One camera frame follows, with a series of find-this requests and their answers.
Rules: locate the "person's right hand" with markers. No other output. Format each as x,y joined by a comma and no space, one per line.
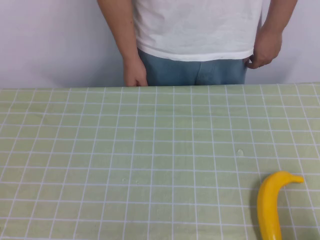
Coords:
133,71

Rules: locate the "person's left hand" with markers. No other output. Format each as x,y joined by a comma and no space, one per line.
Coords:
268,46

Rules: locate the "yellow plastic banana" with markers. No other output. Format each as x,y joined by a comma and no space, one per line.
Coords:
267,200

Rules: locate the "person's right forearm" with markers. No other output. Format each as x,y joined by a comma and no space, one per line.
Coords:
117,27

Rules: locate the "person's left forearm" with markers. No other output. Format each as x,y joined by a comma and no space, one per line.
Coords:
277,15

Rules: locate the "blue trousers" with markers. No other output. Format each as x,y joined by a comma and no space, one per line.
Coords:
180,73

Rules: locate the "white t-shirt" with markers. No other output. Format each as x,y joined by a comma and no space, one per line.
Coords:
195,27

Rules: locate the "green white-grid tablecloth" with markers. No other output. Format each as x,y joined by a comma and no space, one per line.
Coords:
150,162

